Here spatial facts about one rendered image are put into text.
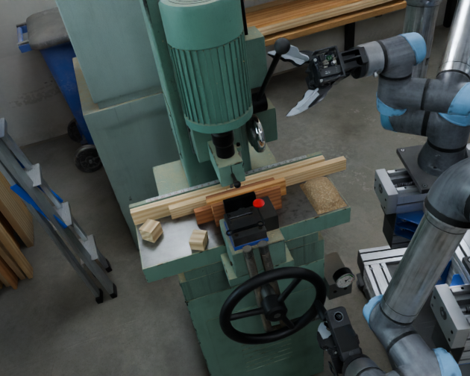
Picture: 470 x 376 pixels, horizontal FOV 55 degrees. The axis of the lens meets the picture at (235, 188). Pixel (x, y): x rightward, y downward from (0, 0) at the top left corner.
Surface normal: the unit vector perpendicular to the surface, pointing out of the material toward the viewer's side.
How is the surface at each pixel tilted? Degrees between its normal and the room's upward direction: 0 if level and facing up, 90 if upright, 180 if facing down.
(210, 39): 90
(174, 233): 0
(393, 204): 90
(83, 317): 0
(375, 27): 90
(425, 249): 75
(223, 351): 90
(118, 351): 0
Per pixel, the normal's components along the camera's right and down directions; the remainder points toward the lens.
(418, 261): -0.71, 0.32
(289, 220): -0.12, -0.75
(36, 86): 0.33, 0.59
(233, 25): 0.75, 0.36
